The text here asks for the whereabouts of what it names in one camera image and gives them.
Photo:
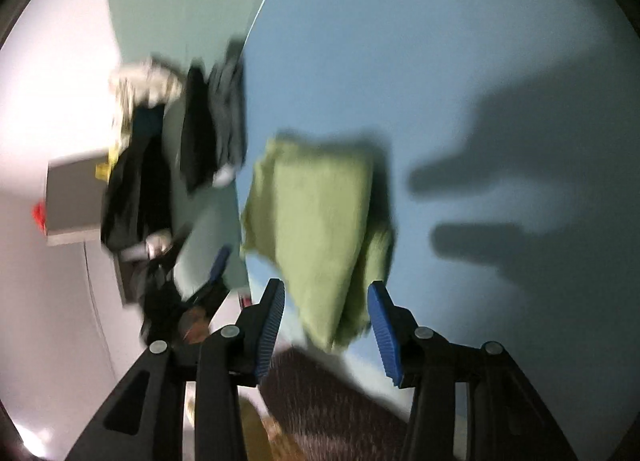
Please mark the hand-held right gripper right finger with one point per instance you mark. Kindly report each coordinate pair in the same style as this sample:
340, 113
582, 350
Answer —
385, 336

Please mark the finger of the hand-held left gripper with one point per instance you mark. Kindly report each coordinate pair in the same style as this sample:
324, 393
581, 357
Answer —
220, 263

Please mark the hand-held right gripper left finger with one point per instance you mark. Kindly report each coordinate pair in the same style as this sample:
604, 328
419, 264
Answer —
270, 326

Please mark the green garment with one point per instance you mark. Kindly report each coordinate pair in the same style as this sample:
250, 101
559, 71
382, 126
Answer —
315, 221

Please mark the person's left hand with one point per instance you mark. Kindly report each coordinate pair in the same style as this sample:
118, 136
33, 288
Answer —
194, 323

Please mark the dark brown cloth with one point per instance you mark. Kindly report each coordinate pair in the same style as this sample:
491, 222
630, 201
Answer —
330, 406

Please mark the tan cloth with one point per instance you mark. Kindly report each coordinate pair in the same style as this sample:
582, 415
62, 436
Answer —
257, 431

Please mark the dark cloth pile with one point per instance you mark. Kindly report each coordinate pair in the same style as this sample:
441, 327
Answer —
130, 191

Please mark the folded black garment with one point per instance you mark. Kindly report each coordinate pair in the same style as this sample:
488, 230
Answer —
197, 136

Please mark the grey box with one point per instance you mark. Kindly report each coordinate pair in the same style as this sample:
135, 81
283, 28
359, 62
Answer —
75, 196

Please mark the yellow garment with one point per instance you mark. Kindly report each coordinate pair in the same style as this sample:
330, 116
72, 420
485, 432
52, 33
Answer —
107, 163

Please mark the folded grey garment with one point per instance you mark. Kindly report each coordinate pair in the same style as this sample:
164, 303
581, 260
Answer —
230, 116

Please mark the red object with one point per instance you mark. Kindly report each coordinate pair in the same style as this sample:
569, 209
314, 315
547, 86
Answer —
39, 216

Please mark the white cloth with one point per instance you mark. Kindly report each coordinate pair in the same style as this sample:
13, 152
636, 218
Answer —
145, 81

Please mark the green sofa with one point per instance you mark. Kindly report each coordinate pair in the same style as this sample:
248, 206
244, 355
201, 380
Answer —
190, 6

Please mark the blue mat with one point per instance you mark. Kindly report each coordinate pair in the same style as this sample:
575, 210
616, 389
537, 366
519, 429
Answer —
425, 66

